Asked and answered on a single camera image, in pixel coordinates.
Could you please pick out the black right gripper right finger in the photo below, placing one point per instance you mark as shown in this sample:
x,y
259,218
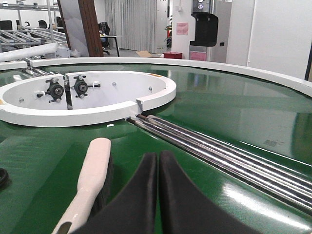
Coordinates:
x,y
185,209

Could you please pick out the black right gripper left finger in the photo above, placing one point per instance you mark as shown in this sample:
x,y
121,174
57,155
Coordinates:
x,y
133,210

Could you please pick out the pink hand broom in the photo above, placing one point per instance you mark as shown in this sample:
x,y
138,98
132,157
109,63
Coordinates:
x,y
90,181

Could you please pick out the steel conveyor rollers right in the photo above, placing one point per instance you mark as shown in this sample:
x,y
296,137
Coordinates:
x,y
275,179

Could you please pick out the white outer conveyor rim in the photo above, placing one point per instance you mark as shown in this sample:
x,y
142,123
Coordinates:
x,y
297,84

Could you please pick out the black bearing block right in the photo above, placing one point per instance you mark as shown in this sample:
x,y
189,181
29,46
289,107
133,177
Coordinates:
x,y
81,87

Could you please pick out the black bearing block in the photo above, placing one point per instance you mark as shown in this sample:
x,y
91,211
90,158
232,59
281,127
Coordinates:
x,y
81,87
55,90

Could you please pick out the black bearing block left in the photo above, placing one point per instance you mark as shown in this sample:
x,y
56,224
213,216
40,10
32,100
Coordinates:
x,y
55,90

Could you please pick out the red box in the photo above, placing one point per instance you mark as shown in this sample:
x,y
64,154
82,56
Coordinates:
x,y
172,55

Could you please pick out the cardboard box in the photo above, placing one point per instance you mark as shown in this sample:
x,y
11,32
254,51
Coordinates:
x,y
145,54

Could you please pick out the black water dispenser machine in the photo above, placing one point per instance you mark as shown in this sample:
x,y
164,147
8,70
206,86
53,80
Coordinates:
x,y
206,29

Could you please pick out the black desk with chair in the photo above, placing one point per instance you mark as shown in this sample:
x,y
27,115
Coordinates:
x,y
104,31

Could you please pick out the white outer rim left segment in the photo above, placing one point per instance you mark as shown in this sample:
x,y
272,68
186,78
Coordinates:
x,y
11,65

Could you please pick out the white foam tube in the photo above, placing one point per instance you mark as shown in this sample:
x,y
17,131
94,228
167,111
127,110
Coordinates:
x,y
28,52

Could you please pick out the metal roller rack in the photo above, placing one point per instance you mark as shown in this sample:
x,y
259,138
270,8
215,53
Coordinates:
x,y
27,23

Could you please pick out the brown wooden pillar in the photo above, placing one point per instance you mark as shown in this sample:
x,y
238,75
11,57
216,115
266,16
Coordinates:
x,y
90,26

